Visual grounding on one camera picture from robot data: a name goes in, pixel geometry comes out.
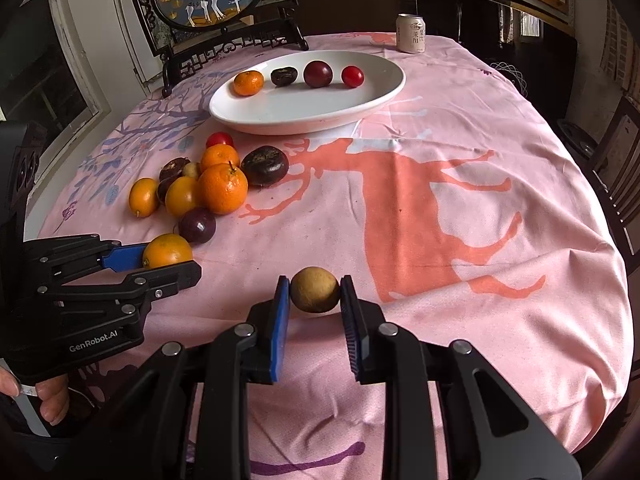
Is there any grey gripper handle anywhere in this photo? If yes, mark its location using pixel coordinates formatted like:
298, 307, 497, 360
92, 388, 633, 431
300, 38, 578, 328
0, 359, 51, 438

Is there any orange fruit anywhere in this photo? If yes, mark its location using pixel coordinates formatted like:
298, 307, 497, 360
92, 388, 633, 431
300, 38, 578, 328
142, 233, 193, 269

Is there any dark purple cherry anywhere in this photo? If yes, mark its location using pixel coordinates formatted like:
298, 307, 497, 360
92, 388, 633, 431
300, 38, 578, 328
178, 207, 217, 245

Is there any brown longan fruit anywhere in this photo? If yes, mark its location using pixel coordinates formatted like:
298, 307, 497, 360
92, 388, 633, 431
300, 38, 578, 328
290, 266, 340, 313

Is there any orange kumquat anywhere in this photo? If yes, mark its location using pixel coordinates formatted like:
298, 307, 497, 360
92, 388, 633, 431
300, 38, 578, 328
165, 177, 201, 219
128, 178, 160, 218

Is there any large mandarin with stem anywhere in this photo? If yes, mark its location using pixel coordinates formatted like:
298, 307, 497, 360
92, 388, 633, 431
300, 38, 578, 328
198, 162, 248, 216

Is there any large dark passion fruit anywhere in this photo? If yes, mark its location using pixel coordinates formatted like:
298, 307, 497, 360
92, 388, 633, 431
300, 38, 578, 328
241, 145, 290, 188

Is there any person's left hand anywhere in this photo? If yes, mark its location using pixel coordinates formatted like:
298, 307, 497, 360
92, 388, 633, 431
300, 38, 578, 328
0, 368, 70, 426

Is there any brown-marked passion fruit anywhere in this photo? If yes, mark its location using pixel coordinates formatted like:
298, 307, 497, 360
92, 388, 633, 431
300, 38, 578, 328
156, 157, 190, 204

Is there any small tan longan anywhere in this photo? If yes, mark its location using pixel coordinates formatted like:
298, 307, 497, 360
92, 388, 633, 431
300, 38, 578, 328
182, 162, 200, 179

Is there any small mandarin on table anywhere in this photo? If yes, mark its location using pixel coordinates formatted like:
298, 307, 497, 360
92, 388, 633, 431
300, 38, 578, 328
200, 144, 240, 172

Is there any pink printed tablecloth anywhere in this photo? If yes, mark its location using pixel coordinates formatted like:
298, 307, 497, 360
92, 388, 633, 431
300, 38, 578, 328
39, 32, 634, 479

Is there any red cherry tomato on table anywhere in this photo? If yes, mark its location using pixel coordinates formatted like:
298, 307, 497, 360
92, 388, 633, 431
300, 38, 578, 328
206, 131, 234, 148

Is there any white oval plate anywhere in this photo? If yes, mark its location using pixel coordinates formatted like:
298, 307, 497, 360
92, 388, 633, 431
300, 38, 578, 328
208, 50, 406, 136

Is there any mandarin on plate left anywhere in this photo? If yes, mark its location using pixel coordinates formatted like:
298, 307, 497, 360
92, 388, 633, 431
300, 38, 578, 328
232, 70, 264, 96

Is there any dark passion fruit on plate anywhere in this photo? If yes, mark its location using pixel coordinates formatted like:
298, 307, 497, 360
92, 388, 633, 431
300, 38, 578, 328
270, 66, 298, 88

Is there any red cherry tomato on plate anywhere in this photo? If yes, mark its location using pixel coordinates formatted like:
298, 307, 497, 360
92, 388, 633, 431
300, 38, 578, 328
341, 65, 364, 89

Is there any dark red plum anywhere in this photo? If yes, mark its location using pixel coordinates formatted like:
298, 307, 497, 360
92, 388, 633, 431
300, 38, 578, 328
304, 60, 333, 88

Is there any round deer painting screen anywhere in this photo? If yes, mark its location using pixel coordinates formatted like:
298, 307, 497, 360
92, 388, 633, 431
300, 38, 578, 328
132, 0, 309, 98

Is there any dark wooden chair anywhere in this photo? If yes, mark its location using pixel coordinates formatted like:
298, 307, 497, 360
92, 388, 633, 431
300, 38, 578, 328
585, 96, 639, 275

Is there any white beverage can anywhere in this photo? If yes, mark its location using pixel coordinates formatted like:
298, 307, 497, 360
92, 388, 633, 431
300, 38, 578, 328
396, 13, 425, 54

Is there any window frame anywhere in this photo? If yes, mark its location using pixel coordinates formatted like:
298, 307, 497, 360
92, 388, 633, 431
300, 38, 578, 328
1, 0, 111, 179

